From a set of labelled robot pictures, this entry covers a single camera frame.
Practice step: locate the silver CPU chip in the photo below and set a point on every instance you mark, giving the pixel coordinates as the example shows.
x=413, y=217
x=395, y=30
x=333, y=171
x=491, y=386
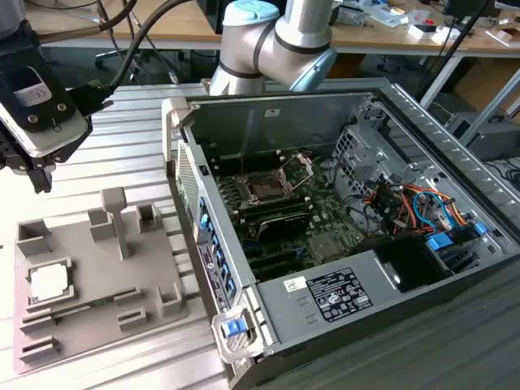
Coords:
x=48, y=282

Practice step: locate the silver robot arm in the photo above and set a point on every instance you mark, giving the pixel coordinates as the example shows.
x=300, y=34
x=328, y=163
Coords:
x=243, y=48

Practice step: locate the CPU socket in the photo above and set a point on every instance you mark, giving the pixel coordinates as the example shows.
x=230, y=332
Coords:
x=264, y=189

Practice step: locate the grey parts rack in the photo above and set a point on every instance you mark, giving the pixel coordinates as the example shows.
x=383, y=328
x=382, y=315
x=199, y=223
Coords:
x=101, y=276

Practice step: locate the office chair base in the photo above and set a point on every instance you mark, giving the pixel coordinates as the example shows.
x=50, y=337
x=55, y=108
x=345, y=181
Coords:
x=138, y=65

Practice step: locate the green RAM stick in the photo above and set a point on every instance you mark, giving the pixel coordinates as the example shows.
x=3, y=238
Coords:
x=97, y=302

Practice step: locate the wooden desk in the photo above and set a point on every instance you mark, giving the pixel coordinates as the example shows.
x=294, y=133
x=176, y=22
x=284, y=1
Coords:
x=183, y=24

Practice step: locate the black monitor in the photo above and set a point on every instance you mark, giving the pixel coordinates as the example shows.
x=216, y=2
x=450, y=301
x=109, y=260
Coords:
x=211, y=16

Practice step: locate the black plastic shroud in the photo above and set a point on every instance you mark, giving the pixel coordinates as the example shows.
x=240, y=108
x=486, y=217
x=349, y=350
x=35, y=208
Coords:
x=280, y=227

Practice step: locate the blue case latch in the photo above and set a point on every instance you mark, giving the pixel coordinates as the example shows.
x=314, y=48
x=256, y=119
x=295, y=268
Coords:
x=233, y=328

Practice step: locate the grey power supply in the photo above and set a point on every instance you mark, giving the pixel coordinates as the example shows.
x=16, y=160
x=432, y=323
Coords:
x=276, y=317

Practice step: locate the open PC case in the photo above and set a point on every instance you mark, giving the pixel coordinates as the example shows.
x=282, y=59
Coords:
x=325, y=109

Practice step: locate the green motherboard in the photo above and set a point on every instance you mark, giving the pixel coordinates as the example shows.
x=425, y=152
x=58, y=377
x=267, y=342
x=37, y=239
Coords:
x=325, y=215

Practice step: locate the grey chipset heatsink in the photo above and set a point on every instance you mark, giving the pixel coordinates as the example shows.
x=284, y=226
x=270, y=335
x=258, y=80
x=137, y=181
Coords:
x=323, y=248

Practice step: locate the silver metal drive cage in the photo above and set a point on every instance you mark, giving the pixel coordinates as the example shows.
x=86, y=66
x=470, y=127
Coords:
x=357, y=162

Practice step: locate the blue disk carrier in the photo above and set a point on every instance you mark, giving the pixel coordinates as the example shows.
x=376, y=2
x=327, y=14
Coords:
x=438, y=240

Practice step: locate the black stand pole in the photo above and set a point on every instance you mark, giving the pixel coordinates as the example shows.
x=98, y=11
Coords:
x=451, y=48

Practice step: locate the grey PC tower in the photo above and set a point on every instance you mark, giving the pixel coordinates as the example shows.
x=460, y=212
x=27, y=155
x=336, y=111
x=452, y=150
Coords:
x=487, y=138

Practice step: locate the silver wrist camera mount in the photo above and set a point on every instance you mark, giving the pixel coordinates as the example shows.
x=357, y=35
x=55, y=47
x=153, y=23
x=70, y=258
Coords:
x=40, y=122

